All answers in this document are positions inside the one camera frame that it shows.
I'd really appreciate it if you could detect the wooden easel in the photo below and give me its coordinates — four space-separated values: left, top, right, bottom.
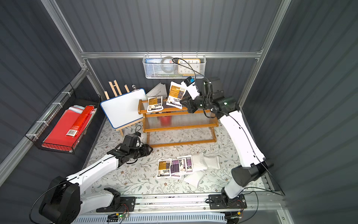
104 80 143 134

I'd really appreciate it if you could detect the yellow square clock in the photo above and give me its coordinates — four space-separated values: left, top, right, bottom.
178 58 201 76

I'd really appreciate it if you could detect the white wire wall basket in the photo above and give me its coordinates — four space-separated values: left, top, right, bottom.
142 54 207 79

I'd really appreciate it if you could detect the red long box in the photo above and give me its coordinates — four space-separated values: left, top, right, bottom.
66 105 95 137

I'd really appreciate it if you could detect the round grey tape roll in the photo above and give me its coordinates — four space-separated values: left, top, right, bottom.
160 56 174 74

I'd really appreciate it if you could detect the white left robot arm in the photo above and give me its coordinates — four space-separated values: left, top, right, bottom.
39 132 153 224

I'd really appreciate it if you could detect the black wire side basket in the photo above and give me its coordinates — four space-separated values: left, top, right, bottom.
25 85 104 154

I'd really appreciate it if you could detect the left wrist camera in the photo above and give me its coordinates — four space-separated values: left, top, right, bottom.
122 134 140 148

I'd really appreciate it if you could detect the white book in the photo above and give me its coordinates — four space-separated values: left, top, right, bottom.
146 83 168 99

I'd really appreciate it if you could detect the white board blue frame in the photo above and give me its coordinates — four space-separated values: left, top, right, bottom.
100 88 146 129

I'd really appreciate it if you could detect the orange wooden three-tier shelf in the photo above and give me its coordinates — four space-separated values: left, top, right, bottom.
139 100 219 148

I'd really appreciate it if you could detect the white plain bag lower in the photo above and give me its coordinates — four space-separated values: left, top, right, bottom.
184 171 206 188

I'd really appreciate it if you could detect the red cup behind shelf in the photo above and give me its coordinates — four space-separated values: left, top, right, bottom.
159 115 172 126

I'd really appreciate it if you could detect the blue box in basket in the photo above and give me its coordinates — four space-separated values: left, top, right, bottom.
145 58 162 64

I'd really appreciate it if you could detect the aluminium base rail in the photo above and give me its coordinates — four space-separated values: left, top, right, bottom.
75 188 285 217

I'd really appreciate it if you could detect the white plain bag right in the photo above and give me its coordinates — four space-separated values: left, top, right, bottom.
204 156 220 170

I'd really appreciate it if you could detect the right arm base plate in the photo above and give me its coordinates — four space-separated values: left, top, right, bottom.
205 194 247 210

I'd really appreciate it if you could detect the red folder stack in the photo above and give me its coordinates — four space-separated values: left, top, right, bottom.
42 105 97 153

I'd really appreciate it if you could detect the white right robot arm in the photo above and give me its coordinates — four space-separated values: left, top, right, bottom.
180 77 273 208

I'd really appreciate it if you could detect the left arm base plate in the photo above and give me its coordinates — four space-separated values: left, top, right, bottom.
96 188 136 213

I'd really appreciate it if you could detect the purple coffee bag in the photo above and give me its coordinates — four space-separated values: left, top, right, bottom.
185 155 193 173
179 157 186 175
170 160 181 179

